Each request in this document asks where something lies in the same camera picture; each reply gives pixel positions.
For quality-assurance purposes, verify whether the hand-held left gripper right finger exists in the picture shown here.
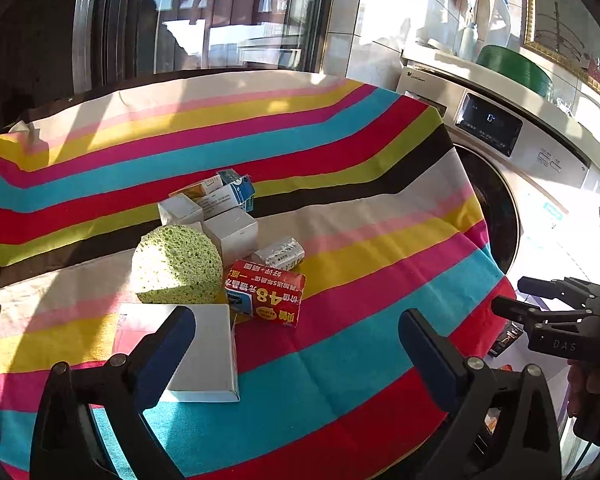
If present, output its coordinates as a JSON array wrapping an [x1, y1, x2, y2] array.
[[399, 308, 563, 480]]

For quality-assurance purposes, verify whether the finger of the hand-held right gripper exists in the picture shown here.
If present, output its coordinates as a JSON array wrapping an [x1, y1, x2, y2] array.
[[491, 296, 548, 332], [517, 276, 600, 307]]

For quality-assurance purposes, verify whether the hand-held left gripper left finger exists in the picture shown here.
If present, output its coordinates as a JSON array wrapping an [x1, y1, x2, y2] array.
[[30, 305, 197, 480]]

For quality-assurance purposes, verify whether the green round sponge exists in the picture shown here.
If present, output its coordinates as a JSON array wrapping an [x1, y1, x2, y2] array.
[[131, 225, 224, 305]]

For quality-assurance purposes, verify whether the red printed packet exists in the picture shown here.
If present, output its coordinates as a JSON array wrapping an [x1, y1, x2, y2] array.
[[225, 259, 307, 329]]

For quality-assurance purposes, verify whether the plain white cube box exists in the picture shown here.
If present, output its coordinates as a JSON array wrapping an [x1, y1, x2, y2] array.
[[202, 207, 259, 271]]

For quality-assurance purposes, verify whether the small plain white box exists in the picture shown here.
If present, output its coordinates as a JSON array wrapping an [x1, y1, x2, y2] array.
[[158, 194, 204, 228]]

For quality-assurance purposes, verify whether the small silver white box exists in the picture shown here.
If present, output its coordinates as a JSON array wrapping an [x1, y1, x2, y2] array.
[[252, 236, 305, 272]]

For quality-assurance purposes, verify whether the narrow white printed box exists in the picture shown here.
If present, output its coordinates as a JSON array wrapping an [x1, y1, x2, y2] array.
[[195, 185, 246, 220]]

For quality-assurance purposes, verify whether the orange and white box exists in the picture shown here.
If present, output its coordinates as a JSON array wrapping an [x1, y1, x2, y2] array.
[[169, 180, 226, 202]]

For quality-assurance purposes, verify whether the teal and white box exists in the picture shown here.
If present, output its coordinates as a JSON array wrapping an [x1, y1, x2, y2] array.
[[217, 169, 256, 212]]

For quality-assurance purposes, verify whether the person's right hand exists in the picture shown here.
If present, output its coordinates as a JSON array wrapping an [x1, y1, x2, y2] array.
[[566, 359, 600, 448]]

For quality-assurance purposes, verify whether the dark small packet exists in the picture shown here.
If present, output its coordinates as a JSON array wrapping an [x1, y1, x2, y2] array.
[[487, 322, 525, 358]]

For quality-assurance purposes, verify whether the white washing machine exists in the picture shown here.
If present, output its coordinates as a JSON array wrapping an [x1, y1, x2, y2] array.
[[397, 57, 600, 361]]

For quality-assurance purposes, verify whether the striped colourful tablecloth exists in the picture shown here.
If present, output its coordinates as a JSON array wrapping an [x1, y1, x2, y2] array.
[[0, 71, 518, 480]]

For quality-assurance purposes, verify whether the white bottle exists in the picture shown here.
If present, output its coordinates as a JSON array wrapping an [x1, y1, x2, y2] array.
[[457, 22, 481, 61]]

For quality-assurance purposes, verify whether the gold framed mirror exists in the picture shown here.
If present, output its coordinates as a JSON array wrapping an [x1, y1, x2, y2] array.
[[524, 0, 600, 108]]

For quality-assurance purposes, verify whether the white hanging cloth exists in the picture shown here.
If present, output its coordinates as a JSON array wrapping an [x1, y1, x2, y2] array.
[[467, 0, 513, 51]]

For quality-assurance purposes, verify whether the glass window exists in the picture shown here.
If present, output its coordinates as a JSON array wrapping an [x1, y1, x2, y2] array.
[[72, 0, 333, 93]]

